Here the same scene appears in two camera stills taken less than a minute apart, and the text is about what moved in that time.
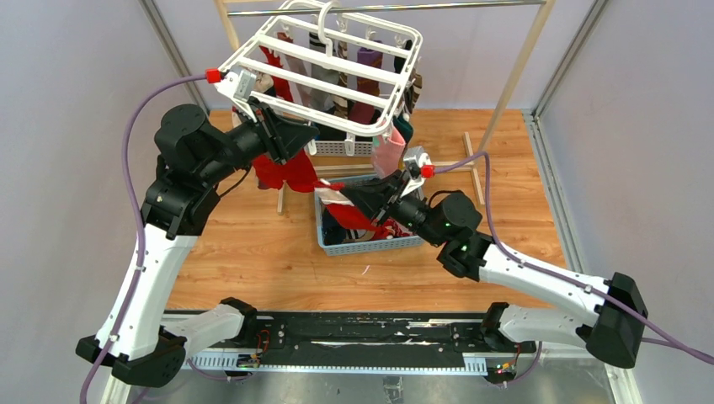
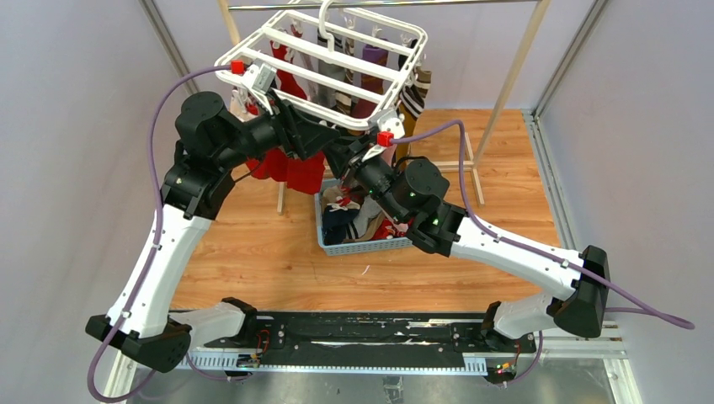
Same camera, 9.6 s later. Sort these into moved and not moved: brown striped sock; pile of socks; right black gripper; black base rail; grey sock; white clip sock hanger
Moved: grey sock; brown striped sock; right black gripper
Not moved: black base rail; white clip sock hanger; pile of socks
